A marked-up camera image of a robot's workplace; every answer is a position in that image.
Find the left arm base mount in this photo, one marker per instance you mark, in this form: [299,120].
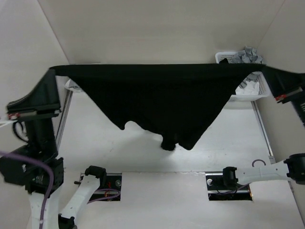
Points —
[110,190]

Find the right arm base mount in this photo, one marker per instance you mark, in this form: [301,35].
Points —
[218,191]

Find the white tank top in basket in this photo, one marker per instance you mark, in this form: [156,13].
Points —
[248,88]

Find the left metal table rail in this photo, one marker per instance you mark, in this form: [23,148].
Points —
[63,118]

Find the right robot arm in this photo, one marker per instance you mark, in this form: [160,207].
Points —
[290,169]

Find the right metal table rail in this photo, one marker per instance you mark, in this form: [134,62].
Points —
[263,131]

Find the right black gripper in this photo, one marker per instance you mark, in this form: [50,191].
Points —
[281,82]

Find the crumpled grey tank top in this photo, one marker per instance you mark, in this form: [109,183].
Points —
[247,55]

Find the folded white tank top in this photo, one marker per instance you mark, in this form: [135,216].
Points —
[72,86]

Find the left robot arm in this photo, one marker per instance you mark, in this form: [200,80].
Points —
[36,165]

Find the black tank top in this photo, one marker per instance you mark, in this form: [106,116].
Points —
[177,101]

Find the white plastic laundry basket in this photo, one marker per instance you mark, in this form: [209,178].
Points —
[264,91]

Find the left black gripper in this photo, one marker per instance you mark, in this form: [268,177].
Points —
[43,100]

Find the metal table rail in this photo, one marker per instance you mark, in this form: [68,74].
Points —
[263,131]
[63,118]

